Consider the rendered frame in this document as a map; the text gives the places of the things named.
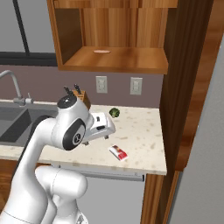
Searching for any red and white bar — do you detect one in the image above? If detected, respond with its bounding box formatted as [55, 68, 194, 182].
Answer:
[108, 143, 130, 162]

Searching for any open wooden wall cabinet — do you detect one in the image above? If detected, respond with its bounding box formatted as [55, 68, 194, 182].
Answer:
[46, 0, 179, 75]

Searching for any grey wall outlet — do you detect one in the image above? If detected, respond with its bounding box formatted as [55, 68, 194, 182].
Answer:
[95, 75, 109, 95]
[129, 76, 144, 96]

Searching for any silver tap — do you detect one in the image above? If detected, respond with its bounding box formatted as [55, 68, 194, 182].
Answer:
[0, 69, 35, 107]

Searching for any white dishwasher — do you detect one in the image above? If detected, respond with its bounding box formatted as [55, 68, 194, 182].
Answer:
[51, 164, 146, 224]

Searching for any silver dishwasher handle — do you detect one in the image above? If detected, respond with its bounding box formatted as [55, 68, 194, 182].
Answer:
[76, 170, 146, 183]

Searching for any tall wooden cabinet panel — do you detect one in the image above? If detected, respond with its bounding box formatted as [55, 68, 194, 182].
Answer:
[139, 0, 224, 224]

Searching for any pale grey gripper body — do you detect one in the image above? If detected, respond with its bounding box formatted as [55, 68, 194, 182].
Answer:
[82, 115, 117, 144]

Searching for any pale flat disc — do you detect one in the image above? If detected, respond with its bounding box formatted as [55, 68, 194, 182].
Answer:
[93, 49, 112, 55]

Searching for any grey sink basin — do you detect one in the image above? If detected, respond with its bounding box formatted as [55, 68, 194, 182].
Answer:
[0, 105, 60, 148]

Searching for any wooden knife block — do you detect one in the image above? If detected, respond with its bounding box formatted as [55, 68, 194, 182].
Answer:
[72, 89, 92, 111]

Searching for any green broccoli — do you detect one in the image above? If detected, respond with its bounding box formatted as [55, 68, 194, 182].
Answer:
[108, 108, 121, 119]

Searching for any wooden base cabinet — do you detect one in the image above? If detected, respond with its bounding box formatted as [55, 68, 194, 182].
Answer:
[0, 158, 53, 214]

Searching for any black framed window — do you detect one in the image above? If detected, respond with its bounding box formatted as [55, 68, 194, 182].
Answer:
[0, 0, 59, 67]

